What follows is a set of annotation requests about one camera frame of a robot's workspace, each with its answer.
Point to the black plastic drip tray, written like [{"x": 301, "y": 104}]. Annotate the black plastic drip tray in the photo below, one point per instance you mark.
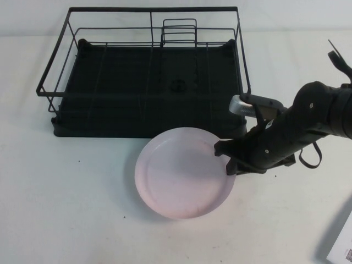
[{"x": 123, "y": 82}]

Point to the pink round plate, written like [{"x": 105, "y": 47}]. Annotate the pink round plate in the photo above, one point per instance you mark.
[{"x": 181, "y": 176}]

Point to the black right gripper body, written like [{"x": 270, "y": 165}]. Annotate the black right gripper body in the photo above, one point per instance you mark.
[{"x": 269, "y": 145}]

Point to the black zip tie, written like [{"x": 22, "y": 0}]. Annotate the black zip tie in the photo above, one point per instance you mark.
[{"x": 332, "y": 46}]

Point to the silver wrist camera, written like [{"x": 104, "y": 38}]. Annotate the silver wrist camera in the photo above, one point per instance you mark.
[{"x": 247, "y": 105}]

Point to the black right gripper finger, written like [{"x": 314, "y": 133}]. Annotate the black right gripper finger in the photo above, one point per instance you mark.
[
  {"x": 233, "y": 167},
  {"x": 228, "y": 148}
]

